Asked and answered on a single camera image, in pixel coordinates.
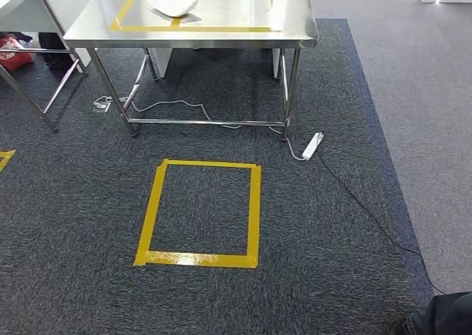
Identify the white curved plastic part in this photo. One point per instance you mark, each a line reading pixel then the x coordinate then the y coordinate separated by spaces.
pixel 171 3

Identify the stainless steel workbench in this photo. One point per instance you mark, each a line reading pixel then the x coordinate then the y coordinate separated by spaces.
pixel 228 10

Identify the white power strip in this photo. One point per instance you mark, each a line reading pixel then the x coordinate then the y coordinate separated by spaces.
pixel 312 146

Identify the yellow floor tape square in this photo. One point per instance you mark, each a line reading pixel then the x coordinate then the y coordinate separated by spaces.
pixel 5 157
pixel 199 259

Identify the floor socket plate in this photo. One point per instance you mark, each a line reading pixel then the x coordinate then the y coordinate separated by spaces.
pixel 101 107

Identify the red bag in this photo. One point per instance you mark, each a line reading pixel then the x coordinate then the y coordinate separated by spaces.
pixel 13 54

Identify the person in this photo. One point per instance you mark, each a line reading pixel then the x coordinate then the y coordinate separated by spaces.
pixel 442 318

